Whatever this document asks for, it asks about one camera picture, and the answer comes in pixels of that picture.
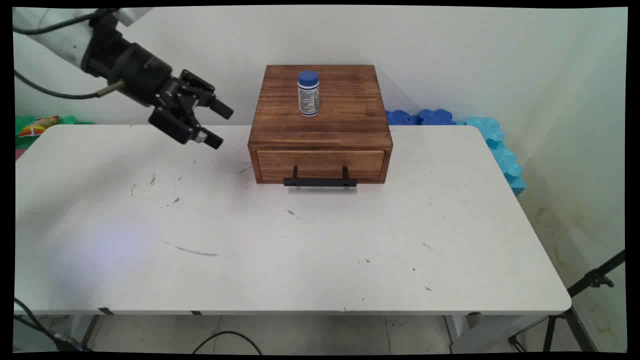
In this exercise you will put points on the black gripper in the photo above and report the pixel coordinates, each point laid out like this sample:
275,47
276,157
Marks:
132,67

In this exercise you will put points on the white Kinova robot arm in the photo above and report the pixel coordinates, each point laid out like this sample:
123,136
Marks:
55,35

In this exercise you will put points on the white bottle with blue cap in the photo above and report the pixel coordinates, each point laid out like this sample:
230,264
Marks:
308,97

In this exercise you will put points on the brown wooden drawer cabinet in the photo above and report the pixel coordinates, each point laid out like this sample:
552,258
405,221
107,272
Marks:
322,127

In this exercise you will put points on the yellow red snack bag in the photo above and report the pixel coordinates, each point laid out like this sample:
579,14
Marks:
37,126

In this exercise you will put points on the green foam mat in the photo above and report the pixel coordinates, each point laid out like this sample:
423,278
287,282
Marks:
22,140

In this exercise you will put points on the red foam mat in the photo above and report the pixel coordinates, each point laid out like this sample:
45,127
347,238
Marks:
18,153

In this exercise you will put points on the dark blue foam mat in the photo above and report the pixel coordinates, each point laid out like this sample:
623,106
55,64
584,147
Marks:
425,118

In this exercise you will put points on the grey table leg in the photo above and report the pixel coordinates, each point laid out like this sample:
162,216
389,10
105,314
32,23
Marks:
87,330

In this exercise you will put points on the cyan foam mat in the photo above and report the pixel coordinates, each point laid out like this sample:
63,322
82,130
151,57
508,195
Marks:
502,155

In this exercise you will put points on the white table leg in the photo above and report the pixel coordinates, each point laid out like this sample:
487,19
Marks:
467,335

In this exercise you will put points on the black tripod stand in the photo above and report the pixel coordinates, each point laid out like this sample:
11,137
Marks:
575,290

